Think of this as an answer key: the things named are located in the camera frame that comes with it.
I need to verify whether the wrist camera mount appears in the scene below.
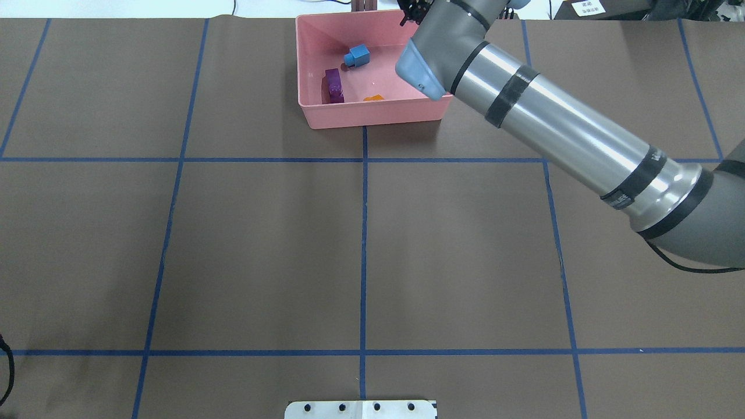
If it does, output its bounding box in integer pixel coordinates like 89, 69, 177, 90
396, 0, 434, 27

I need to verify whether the purple block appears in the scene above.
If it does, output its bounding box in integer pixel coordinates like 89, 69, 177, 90
322, 68, 345, 104

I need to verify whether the small blue block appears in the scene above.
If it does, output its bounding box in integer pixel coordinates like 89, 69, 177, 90
343, 44, 371, 68

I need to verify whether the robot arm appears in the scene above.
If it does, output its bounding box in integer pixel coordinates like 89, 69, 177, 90
395, 1, 744, 273

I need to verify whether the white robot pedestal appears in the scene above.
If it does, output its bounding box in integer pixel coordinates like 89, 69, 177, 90
283, 400, 438, 418

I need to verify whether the pink plastic box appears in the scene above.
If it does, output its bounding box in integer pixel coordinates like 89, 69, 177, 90
295, 9, 453, 129

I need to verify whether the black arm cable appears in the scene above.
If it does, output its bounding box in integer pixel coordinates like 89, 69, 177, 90
643, 239, 745, 275
0, 335, 16, 408

